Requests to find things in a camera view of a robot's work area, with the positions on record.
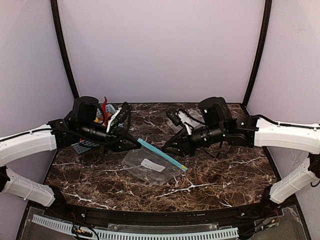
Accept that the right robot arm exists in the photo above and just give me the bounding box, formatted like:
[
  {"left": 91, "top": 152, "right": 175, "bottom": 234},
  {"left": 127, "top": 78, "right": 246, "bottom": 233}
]
[{"left": 161, "top": 97, "right": 320, "bottom": 205}]

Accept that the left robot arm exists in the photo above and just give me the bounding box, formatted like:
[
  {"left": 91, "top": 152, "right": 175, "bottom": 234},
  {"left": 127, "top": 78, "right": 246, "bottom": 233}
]
[{"left": 0, "top": 96, "right": 142, "bottom": 208}]

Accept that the red toy chili pepper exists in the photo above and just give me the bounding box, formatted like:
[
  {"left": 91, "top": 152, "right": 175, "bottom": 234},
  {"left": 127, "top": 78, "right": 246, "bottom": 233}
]
[{"left": 99, "top": 97, "right": 109, "bottom": 126}]

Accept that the blue perforated plastic basket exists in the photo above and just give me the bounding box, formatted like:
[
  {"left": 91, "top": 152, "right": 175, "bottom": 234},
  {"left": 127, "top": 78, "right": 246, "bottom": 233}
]
[{"left": 72, "top": 104, "right": 116, "bottom": 154}]

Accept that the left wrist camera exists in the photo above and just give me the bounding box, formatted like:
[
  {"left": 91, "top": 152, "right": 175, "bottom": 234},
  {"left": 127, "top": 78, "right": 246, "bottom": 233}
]
[{"left": 106, "top": 101, "right": 130, "bottom": 133}]

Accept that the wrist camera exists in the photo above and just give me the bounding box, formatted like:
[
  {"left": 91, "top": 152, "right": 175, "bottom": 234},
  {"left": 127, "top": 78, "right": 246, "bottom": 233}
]
[
  {"left": 106, "top": 101, "right": 130, "bottom": 133},
  {"left": 166, "top": 110, "right": 181, "bottom": 127}
]

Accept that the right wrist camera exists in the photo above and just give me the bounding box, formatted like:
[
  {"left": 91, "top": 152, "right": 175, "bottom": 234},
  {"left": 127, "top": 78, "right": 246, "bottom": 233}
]
[{"left": 166, "top": 110, "right": 181, "bottom": 127}]

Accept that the grey slotted cable duct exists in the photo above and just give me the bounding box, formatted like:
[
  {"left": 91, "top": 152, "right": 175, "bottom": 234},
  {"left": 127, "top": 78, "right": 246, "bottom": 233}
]
[{"left": 31, "top": 214, "right": 240, "bottom": 240}]

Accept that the black front table rail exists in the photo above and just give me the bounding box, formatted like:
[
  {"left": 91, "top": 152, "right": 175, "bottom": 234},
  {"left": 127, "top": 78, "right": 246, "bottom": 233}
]
[{"left": 45, "top": 203, "right": 282, "bottom": 227}]

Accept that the left black corner post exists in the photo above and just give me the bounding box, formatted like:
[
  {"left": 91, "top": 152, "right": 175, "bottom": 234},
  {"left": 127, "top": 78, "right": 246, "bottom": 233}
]
[{"left": 50, "top": 0, "right": 80, "bottom": 99}]

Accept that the black corner post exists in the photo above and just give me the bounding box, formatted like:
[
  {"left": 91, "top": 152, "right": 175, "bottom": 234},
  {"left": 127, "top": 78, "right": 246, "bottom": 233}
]
[
  {"left": 241, "top": 0, "right": 273, "bottom": 110},
  {"left": 50, "top": 0, "right": 80, "bottom": 99}
]

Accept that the right black corner post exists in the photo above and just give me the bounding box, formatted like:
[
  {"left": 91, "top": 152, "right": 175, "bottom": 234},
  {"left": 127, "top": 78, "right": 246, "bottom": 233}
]
[{"left": 241, "top": 0, "right": 273, "bottom": 110}]

